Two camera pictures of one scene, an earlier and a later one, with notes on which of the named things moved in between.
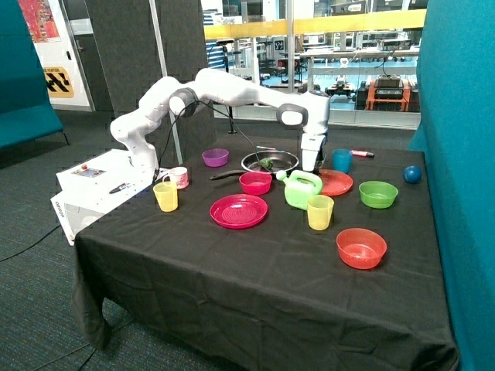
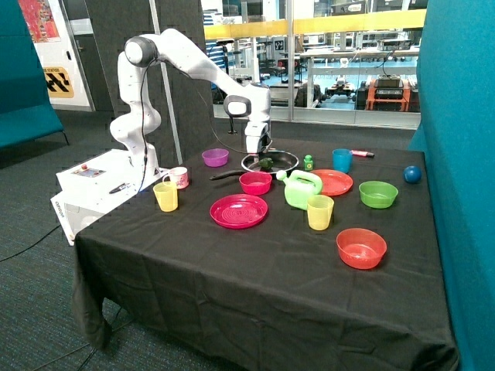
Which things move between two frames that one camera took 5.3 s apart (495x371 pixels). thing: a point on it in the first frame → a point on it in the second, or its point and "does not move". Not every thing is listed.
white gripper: (310, 144) → (257, 135)
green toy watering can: (299, 185) does not move
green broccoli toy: (267, 162) does not move
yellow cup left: (166, 195) does not move
